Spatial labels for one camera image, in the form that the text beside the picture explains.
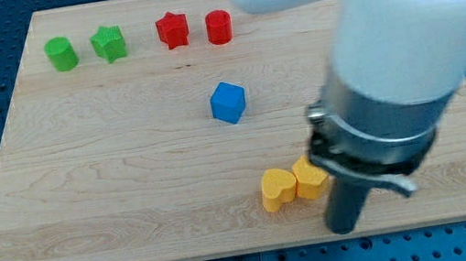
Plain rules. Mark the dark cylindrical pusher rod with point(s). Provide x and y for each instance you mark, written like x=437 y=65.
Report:
x=344 y=206

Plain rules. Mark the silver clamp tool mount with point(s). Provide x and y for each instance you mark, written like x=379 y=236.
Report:
x=369 y=142

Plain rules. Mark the yellow hexagon block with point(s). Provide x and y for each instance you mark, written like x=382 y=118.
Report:
x=311 y=180

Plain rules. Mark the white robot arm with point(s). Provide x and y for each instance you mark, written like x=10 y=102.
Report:
x=395 y=64

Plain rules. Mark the yellow heart block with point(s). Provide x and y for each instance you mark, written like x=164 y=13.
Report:
x=278 y=186

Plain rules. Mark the blue cube block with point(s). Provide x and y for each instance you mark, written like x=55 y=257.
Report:
x=228 y=102

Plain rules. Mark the red cylinder block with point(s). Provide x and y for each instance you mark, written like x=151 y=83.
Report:
x=218 y=25

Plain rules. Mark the light wooden board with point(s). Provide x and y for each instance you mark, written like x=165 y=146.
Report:
x=125 y=162

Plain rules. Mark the red star block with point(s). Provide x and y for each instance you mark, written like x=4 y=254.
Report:
x=173 y=30

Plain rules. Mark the green star block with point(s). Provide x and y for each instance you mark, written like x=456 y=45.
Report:
x=108 y=43

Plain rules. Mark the green cylinder block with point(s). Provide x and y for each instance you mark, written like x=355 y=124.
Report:
x=61 y=54

